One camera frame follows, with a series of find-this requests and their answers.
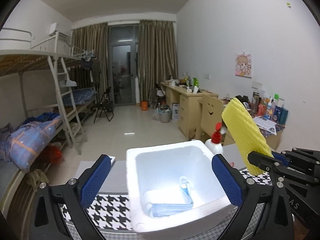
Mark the clear plastic bag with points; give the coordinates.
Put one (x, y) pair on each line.
(156, 115)

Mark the olive cloth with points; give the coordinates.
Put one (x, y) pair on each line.
(36, 177)

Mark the cluttered wooden desk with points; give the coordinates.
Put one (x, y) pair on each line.
(275, 141)

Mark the light wooden desk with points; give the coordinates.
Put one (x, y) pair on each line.
(187, 107)

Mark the orange bag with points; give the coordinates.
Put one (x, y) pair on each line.
(144, 106)

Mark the houndstooth table mat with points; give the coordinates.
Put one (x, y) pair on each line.
(110, 212)

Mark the white foam box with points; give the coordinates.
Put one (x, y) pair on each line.
(165, 165)

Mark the glass balcony door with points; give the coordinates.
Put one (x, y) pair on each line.
(122, 62)

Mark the wooden chair with smiley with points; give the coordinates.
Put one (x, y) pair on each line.
(210, 115)

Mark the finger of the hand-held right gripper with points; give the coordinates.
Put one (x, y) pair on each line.
(262, 162)
(300, 158)

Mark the grey purple blanket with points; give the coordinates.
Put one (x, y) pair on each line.
(5, 142)

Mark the green container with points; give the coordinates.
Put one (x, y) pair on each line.
(195, 82)

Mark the grey bucket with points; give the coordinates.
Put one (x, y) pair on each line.
(165, 117)

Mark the white remote control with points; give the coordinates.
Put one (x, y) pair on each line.
(112, 159)

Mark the white and blue carton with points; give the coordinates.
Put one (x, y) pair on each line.
(175, 112)

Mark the bunk bed with blue mattress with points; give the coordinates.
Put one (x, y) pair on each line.
(80, 96)

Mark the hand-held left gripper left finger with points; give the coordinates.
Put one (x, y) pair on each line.
(96, 180)

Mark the black folding chair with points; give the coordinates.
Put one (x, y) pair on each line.
(158, 93)
(107, 105)

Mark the red plastic bag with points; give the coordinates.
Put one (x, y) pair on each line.
(53, 155)

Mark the yellow foam sheet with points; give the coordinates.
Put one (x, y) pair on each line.
(245, 132)

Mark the white wall socket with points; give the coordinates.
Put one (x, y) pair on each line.
(257, 85)

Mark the group of toiletry bottles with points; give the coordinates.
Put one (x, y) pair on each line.
(270, 111)

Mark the hanging dark clothes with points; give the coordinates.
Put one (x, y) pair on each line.
(87, 63)

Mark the dark blue clothing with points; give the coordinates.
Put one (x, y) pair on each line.
(47, 117)

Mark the white metal bunk bed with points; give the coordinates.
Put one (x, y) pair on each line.
(25, 55)

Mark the white air conditioner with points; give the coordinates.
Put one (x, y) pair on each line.
(54, 30)

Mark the blue face mask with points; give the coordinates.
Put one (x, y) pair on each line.
(170, 208)
(186, 192)

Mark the black bag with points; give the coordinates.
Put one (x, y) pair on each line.
(242, 99)

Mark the blue star-print quilt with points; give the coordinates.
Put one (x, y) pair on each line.
(30, 140)

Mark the brown curtain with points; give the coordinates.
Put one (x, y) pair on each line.
(157, 60)
(100, 55)

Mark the white bunk bed ladder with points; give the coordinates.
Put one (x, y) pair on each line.
(60, 74)

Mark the pink cartoon wall poster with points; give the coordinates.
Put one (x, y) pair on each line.
(243, 65)

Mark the printed paper sheet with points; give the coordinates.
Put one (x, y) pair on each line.
(265, 125)

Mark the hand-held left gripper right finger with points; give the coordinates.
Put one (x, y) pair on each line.
(226, 180)

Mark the white spray bottle red nozzle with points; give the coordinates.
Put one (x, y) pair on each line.
(213, 146)

